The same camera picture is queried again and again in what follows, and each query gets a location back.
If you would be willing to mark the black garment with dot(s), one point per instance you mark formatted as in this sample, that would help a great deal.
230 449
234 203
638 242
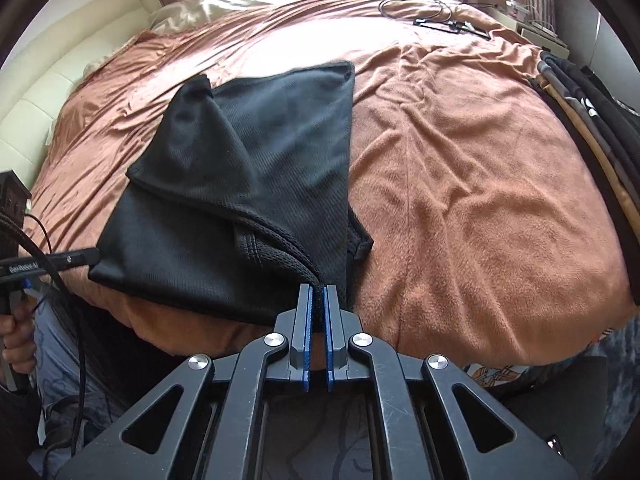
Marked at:
241 198

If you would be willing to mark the cream padded headboard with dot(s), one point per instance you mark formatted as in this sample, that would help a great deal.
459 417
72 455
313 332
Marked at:
37 82

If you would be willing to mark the person's left hand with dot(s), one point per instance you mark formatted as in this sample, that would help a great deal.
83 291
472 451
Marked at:
17 337

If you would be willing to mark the cream bedside table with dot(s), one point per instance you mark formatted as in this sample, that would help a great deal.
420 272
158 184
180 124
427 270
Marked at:
536 35

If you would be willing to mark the stack of folded clothes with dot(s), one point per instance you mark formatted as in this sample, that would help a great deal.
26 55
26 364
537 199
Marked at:
606 133

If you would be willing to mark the orange-brown bed blanket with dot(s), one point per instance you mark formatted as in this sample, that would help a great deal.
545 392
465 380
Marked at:
492 243

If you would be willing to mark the person's patterned trouser leg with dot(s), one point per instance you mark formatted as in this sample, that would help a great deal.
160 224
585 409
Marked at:
72 418

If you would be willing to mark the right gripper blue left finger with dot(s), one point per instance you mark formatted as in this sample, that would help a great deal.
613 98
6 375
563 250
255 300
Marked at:
299 344

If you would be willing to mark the striped gift bag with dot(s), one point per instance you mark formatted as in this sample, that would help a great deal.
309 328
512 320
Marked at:
542 13

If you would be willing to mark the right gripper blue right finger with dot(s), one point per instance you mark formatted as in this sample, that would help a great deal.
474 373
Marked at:
336 343

